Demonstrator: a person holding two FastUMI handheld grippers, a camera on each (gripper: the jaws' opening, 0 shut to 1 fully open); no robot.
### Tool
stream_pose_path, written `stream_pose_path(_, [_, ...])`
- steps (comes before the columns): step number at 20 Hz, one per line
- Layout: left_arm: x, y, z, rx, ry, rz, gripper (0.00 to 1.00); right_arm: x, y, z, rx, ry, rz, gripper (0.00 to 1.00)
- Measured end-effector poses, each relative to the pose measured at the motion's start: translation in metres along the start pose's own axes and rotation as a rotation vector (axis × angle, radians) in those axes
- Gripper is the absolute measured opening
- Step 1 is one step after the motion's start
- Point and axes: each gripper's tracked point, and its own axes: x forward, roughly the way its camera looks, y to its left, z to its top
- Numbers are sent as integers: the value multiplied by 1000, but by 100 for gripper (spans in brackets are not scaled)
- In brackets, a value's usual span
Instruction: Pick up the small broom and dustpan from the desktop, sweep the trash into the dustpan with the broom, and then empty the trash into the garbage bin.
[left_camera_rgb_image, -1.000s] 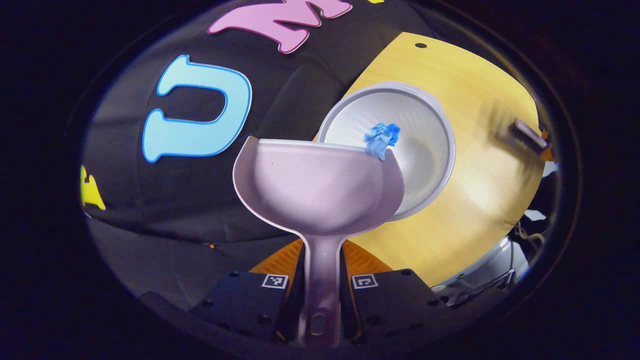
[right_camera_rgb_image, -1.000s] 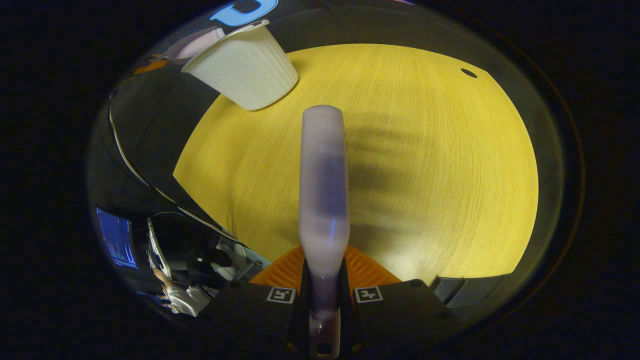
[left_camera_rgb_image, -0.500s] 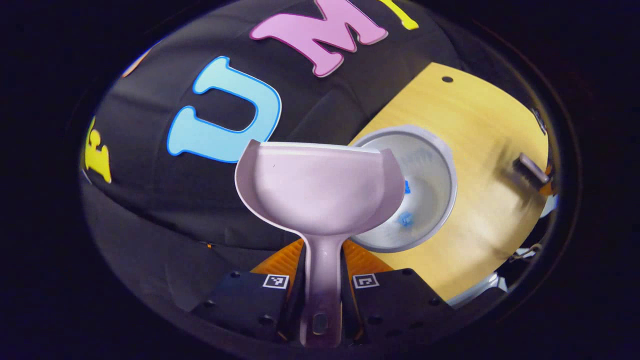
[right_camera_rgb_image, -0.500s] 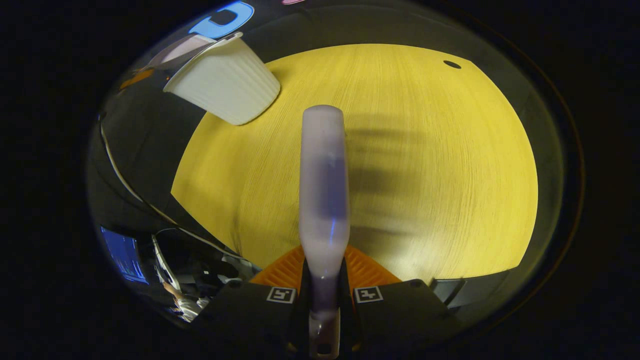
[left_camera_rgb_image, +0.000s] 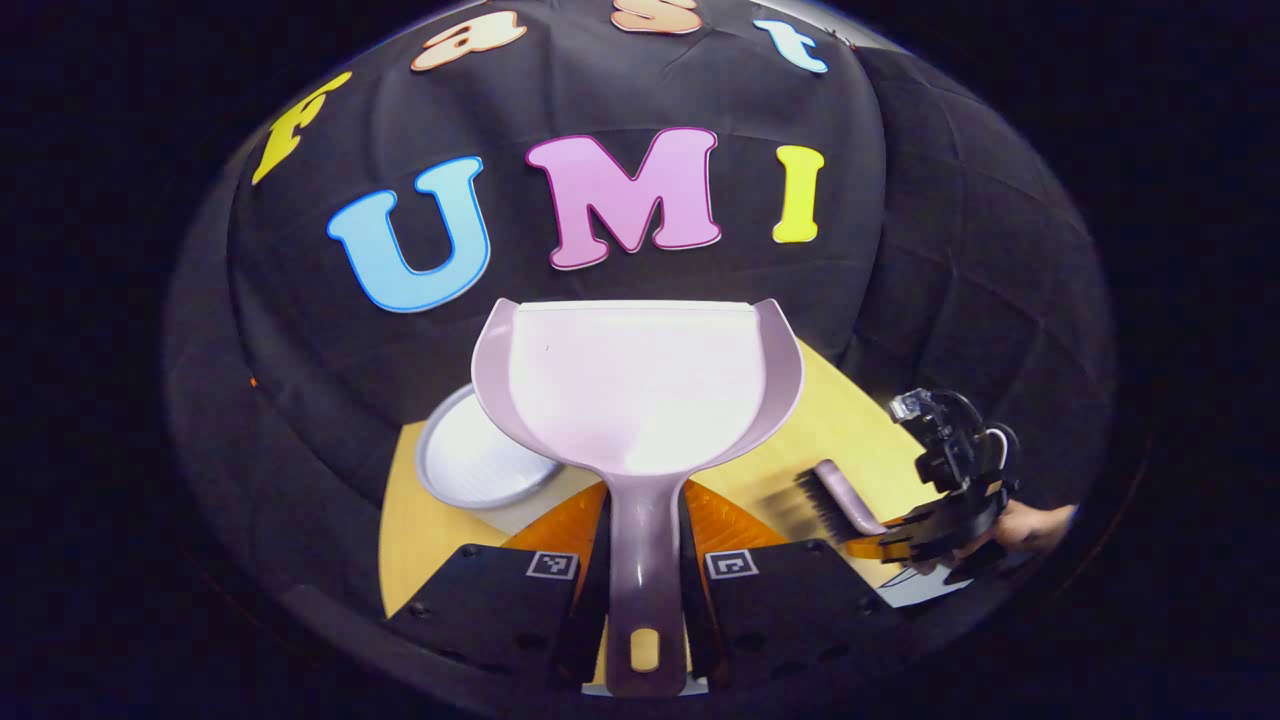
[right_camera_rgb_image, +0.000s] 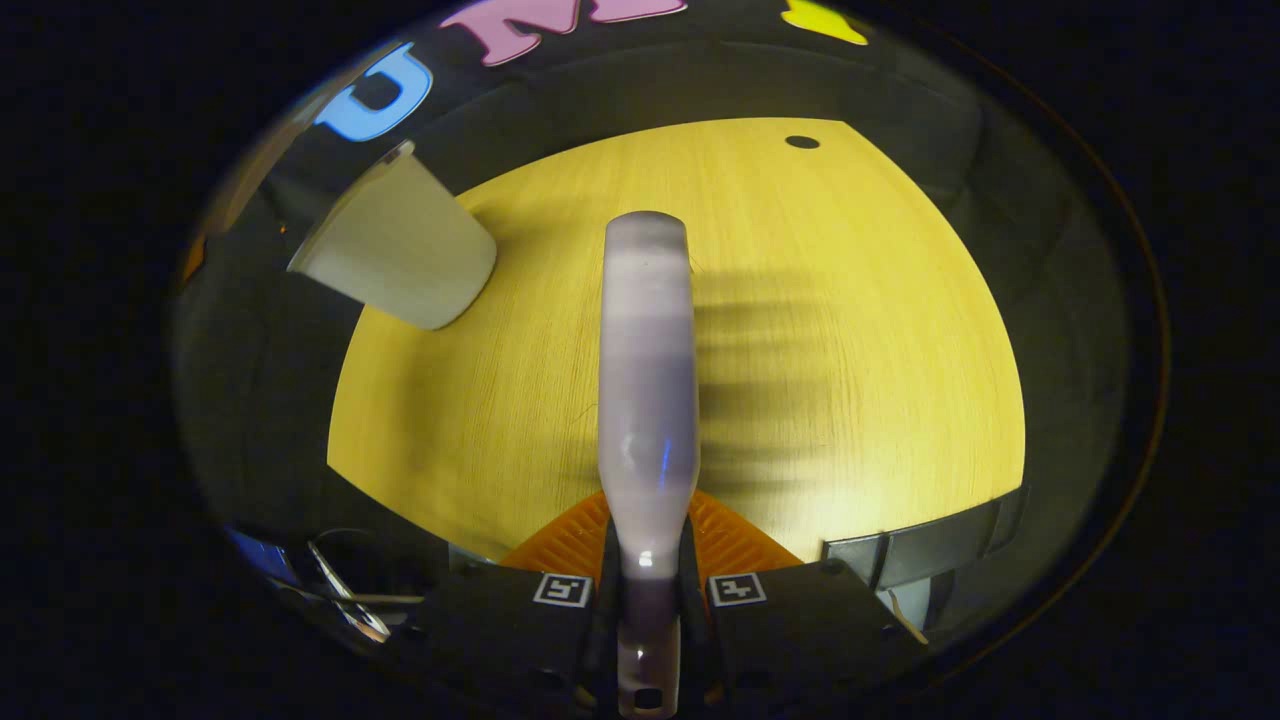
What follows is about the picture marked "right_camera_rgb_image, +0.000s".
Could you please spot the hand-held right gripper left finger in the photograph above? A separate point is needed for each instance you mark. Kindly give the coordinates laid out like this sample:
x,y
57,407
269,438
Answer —
x,y
600,610

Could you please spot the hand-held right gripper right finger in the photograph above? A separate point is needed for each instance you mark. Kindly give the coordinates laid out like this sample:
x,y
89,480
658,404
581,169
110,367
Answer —
x,y
695,610

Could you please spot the small pale purple broom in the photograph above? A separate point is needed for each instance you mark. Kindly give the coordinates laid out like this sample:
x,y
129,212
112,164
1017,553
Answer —
x,y
648,380

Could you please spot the white ribbed garbage bin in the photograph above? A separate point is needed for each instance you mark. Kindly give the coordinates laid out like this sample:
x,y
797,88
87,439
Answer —
x,y
400,250

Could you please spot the yellow wooden desktop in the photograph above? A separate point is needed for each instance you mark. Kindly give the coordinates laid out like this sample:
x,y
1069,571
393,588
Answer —
x,y
850,300

